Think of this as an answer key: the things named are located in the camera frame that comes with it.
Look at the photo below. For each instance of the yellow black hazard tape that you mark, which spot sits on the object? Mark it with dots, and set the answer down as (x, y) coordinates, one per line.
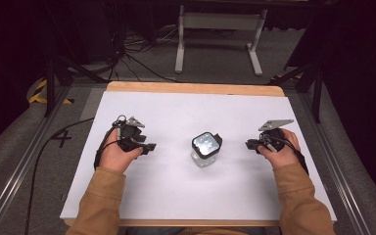
(37, 94)

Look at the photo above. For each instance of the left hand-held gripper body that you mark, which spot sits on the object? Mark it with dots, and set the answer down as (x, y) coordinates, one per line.
(128, 133)

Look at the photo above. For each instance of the white table mat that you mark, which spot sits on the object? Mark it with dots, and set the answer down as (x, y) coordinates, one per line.
(189, 196)

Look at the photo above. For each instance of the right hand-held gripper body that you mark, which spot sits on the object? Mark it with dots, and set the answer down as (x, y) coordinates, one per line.
(272, 134)

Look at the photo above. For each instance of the person's left hand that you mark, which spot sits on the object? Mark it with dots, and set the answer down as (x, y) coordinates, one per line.
(117, 158)

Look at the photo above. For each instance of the person's right hand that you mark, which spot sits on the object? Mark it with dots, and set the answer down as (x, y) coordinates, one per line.
(284, 156)

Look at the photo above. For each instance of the grey metal floor rail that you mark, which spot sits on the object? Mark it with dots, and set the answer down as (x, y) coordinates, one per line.
(339, 176)
(16, 182)

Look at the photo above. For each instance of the clear jar with black lid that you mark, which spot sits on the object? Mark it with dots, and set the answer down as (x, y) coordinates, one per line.
(206, 147)

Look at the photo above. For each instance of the black tripod stand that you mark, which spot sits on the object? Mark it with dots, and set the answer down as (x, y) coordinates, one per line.
(316, 88)
(53, 81)

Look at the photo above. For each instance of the white metal frame stand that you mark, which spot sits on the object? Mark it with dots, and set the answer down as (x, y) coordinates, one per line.
(221, 21)

